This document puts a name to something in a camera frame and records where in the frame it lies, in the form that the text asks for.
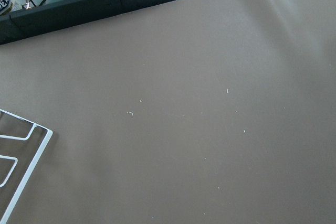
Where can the brown paper table cover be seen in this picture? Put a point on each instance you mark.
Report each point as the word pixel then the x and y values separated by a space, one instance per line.
pixel 194 111

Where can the black monitor bar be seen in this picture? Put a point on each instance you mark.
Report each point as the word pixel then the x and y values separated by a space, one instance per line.
pixel 39 20

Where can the white wire cup rack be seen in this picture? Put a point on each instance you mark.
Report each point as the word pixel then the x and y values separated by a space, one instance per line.
pixel 22 145

